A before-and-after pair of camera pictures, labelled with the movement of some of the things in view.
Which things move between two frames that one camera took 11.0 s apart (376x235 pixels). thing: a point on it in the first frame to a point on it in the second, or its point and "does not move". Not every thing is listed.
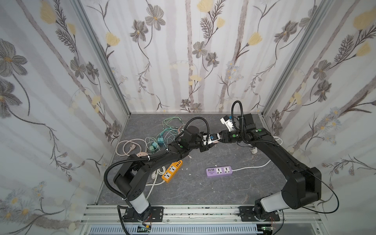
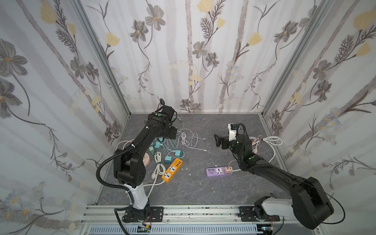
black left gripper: x=202 y=142 to x=171 y=132
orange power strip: x=169 y=174 does not move
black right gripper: x=222 y=137 to x=225 y=141
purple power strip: x=219 y=171 does not move
